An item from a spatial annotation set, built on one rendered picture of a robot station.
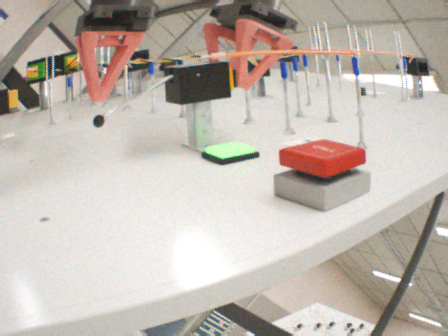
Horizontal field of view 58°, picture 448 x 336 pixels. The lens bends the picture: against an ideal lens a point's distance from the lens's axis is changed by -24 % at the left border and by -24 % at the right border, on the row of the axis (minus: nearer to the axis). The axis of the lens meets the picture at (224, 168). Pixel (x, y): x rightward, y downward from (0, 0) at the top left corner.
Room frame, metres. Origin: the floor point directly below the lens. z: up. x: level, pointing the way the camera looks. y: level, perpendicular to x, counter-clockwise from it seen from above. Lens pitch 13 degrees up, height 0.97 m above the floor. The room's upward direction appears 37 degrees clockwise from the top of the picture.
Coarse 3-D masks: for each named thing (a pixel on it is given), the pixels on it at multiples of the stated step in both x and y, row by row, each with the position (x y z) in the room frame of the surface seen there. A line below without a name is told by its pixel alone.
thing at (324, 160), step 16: (304, 144) 0.36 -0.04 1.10; (320, 144) 0.35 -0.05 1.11; (336, 144) 0.35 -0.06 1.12; (288, 160) 0.34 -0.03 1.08; (304, 160) 0.33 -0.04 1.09; (320, 160) 0.32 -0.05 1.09; (336, 160) 0.32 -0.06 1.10; (352, 160) 0.32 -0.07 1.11; (320, 176) 0.32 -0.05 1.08; (336, 176) 0.33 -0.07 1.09
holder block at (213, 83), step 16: (192, 64) 0.48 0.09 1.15; (208, 64) 0.48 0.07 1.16; (224, 64) 0.48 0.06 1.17; (176, 80) 0.48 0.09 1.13; (192, 80) 0.48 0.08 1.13; (208, 80) 0.48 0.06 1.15; (224, 80) 0.49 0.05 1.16; (176, 96) 0.49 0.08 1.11; (192, 96) 0.48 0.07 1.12; (208, 96) 0.49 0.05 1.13; (224, 96) 0.50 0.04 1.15
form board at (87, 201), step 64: (64, 128) 0.79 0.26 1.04; (128, 128) 0.69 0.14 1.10; (256, 128) 0.59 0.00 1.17; (320, 128) 0.56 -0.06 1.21; (384, 128) 0.54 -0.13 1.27; (0, 192) 0.46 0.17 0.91; (64, 192) 0.43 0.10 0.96; (128, 192) 0.41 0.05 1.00; (192, 192) 0.40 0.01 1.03; (256, 192) 0.38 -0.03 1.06; (384, 192) 0.33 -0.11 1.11; (0, 256) 0.30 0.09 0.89; (64, 256) 0.30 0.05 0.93; (128, 256) 0.30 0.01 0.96; (192, 256) 0.29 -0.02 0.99; (256, 256) 0.28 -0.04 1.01; (320, 256) 0.29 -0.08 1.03; (0, 320) 0.22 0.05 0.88; (64, 320) 0.22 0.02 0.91; (128, 320) 0.24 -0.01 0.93
